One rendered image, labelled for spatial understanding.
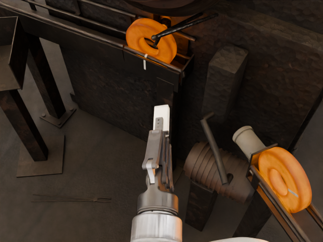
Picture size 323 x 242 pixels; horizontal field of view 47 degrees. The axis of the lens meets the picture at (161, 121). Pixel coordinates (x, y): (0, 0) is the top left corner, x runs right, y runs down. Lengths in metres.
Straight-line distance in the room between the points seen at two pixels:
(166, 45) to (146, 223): 0.56
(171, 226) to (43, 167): 1.18
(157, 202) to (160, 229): 0.05
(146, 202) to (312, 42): 0.57
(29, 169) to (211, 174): 0.93
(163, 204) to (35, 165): 1.18
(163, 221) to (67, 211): 1.04
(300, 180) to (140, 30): 0.57
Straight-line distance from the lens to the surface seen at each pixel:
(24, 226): 1.68
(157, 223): 0.64
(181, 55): 1.12
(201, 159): 1.11
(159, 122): 0.75
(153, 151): 0.68
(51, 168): 1.75
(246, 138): 0.98
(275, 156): 0.88
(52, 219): 1.66
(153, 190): 0.66
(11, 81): 1.27
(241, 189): 1.11
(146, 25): 1.04
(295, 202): 0.90
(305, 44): 0.97
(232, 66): 0.97
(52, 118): 1.89
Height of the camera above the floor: 1.51
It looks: 56 degrees down
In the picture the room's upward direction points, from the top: straight up
